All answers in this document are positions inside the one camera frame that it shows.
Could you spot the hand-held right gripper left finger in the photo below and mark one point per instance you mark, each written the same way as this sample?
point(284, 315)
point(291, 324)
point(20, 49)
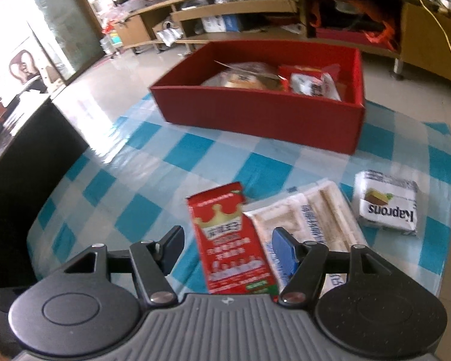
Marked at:
point(172, 246)

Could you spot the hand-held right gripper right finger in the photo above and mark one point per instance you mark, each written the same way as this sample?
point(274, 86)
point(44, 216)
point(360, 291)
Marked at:
point(283, 248)

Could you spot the red crown print carton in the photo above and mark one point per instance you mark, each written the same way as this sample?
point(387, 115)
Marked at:
point(225, 240)

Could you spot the white tray biscuit packet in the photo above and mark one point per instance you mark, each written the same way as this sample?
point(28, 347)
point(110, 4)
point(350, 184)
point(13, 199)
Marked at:
point(323, 210)

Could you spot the red cardboard box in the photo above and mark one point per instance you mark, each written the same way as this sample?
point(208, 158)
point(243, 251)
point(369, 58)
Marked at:
point(267, 116)

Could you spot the blue white checkered tablecloth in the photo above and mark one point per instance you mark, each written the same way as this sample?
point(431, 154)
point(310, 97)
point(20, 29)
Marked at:
point(135, 180)

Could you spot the small white cake packet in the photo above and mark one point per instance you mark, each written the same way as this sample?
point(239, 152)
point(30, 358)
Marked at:
point(387, 199)

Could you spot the white red snack packet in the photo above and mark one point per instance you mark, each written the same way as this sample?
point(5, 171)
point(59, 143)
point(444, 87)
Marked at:
point(315, 86)

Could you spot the clear brown snack packet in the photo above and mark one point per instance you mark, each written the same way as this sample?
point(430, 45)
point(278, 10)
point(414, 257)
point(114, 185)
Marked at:
point(244, 79)

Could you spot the white storage trolley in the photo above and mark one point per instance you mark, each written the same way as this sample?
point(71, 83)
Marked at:
point(111, 41)

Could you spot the flat red box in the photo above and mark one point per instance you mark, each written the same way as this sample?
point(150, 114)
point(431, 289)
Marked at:
point(342, 34)

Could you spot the blue white carton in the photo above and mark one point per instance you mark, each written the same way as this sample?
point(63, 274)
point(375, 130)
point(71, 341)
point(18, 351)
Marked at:
point(225, 22)

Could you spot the wooden chair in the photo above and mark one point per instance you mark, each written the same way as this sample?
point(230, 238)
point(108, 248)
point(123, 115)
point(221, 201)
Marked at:
point(24, 66)

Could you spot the orange plastic bag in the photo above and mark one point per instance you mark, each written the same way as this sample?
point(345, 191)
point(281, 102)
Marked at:
point(383, 30)

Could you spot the glass sliding door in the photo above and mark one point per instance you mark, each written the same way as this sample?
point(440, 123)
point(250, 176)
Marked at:
point(67, 26)

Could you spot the wooden tv stand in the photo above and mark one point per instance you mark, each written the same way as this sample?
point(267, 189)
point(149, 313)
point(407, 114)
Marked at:
point(428, 37)

